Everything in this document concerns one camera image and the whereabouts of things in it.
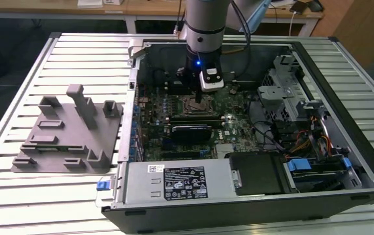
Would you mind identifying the black disk bay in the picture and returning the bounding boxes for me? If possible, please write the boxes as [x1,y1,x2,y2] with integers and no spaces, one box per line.
[228,152,298,196]

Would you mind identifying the white charging cable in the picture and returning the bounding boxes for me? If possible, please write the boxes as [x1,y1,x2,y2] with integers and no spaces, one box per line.
[287,11,298,37]

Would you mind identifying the white papers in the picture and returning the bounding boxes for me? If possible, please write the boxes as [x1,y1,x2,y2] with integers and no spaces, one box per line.
[76,0,103,7]

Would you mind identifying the grey case handle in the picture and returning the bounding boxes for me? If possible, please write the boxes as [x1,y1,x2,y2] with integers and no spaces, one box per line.
[127,39,148,67]

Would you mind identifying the grey parts rack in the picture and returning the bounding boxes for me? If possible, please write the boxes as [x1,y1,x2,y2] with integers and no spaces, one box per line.
[9,84,125,175]

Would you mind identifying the blue case latch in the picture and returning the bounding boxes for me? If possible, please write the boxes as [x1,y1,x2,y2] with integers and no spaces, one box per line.
[96,180,112,192]

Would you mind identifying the blue disk carrier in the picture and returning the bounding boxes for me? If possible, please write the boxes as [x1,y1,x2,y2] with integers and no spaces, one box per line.
[284,157,352,194]

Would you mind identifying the silver power supply unit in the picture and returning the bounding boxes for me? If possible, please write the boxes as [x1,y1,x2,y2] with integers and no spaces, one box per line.
[121,158,242,206]

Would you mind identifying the brown wooden cabinet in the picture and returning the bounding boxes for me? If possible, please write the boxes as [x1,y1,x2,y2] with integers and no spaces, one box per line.
[311,0,374,71]

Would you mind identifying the green RAM stick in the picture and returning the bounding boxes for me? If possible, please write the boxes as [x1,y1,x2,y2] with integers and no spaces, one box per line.
[35,145,85,150]

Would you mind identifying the coloured power wires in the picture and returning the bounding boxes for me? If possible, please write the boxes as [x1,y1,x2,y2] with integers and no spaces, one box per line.
[284,115,336,159]

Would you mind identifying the CPU socket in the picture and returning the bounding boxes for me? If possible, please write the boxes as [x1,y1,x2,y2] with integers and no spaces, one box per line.
[180,95,216,116]

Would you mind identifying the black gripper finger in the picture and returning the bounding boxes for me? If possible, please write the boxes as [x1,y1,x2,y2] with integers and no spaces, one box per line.
[175,67,204,105]

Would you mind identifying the black PC case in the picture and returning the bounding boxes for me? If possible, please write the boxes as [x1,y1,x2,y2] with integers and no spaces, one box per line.
[100,36,374,235]

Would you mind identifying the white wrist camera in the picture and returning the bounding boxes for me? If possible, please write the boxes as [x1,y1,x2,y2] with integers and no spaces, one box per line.
[199,67,226,93]

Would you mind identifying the pale blue teach pendant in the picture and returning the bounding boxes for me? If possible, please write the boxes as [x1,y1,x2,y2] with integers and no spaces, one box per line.
[239,0,272,32]

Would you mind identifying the silver CPU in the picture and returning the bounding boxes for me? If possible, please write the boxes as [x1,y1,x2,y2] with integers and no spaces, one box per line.
[190,99,210,112]

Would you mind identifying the silver chipset heatsink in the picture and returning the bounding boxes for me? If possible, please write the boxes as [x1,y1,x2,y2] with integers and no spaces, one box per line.
[215,143,238,159]

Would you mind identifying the metal socket cover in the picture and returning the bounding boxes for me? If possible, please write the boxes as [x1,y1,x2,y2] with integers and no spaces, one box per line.
[184,96,214,115]

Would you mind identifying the black graphics card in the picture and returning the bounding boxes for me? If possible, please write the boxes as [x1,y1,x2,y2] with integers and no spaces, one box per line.
[169,124,215,145]

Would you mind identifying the green motherboard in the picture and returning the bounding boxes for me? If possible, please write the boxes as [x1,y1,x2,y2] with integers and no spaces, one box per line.
[133,82,266,162]

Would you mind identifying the black desk device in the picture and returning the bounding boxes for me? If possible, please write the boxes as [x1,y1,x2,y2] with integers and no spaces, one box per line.
[308,0,324,12]
[288,1,310,13]

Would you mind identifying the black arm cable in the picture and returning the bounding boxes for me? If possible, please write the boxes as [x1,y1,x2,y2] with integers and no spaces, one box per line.
[230,0,254,83]

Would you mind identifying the grey plastic drive latch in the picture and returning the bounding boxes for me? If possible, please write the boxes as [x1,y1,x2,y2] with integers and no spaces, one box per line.
[296,99,326,116]

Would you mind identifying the cable with silver plug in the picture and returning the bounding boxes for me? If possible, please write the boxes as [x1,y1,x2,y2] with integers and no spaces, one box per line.
[172,0,187,35]

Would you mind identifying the grey metal drive cage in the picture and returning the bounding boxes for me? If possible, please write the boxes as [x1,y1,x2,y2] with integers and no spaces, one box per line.
[255,55,311,123]

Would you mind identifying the black expansion slot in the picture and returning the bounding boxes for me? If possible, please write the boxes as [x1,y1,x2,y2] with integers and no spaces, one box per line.
[169,116,223,127]

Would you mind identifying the black rating label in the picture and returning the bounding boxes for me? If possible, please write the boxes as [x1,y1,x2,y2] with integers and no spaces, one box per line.
[161,166,210,200]

